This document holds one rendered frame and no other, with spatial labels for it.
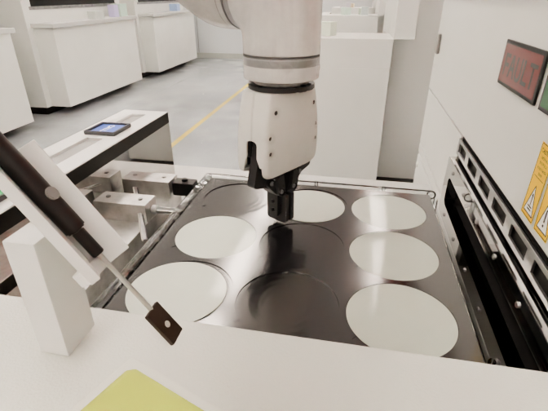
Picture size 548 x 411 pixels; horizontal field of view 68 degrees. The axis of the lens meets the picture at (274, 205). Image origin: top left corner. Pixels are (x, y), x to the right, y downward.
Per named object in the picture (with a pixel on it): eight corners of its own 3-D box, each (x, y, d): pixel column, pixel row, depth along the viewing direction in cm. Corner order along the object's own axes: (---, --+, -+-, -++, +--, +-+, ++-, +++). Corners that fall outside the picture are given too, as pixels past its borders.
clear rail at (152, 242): (214, 179, 70) (213, 171, 69) (80, 346, 37) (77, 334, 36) (205, 178, 70) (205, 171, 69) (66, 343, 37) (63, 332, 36)
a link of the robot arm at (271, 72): (280, 46, 50) (280, 72, 52) (227, 54, 44) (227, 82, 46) (337, 52, 45) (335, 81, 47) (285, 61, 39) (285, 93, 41)
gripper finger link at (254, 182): (263, 115, 46) (286, 138, 51) (232, 176, 46) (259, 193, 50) (271, 117, 46) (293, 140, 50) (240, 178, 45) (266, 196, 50)
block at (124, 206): (157, 212, 61) (155, 194, 60) (147, 223, 58) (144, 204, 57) (108, 207, 62) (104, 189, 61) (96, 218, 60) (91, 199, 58)
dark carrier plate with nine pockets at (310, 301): (429, 198, 62) (429, 194, 62) (490, 390, 32) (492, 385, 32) (211, 180, 68) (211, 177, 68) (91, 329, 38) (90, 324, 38)
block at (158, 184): (178, 189, 68) (177, 173, 67) (170, 198, 65) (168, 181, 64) (134, 185, 69) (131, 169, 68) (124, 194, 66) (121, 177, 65)
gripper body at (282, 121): (285, 64, 51) (284, 150, 56) (224, 76, 44) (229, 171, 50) (335, 71, 47) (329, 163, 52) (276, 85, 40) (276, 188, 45)
